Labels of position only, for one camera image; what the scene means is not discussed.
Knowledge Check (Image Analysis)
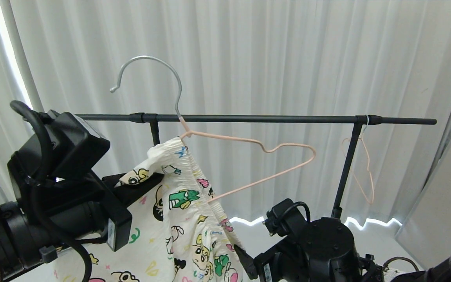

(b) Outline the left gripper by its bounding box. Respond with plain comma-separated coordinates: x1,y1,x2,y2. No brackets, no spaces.
0,172,165,271

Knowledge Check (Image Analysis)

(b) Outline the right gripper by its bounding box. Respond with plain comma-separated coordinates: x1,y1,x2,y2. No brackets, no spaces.
233,243,308,282

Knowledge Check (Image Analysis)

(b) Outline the cream printed garment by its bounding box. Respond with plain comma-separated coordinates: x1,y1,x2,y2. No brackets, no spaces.
53,136,249,282

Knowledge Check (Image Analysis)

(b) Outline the pink clothes hanger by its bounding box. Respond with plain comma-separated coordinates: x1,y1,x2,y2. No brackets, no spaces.
109,55,317,203
341,125,375,205

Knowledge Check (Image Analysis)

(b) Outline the black clothes rack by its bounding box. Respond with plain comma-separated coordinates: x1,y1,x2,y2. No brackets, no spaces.
75,113,437,220

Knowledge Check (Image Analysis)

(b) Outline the white laundry basket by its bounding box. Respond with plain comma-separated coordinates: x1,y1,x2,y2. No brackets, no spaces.
382,257,424,282

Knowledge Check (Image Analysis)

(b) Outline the white curtain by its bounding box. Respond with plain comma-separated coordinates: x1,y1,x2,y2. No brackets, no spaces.
0,0,451,231

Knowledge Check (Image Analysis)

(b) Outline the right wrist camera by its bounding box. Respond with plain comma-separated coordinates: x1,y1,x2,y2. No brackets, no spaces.
263,199,312,237

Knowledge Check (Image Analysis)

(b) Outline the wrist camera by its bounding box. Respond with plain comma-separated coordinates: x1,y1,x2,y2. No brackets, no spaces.
7,111,111,204
263,199,312,237

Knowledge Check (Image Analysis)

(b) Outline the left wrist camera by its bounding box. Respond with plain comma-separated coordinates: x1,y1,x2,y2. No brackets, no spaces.
7,111,111,204

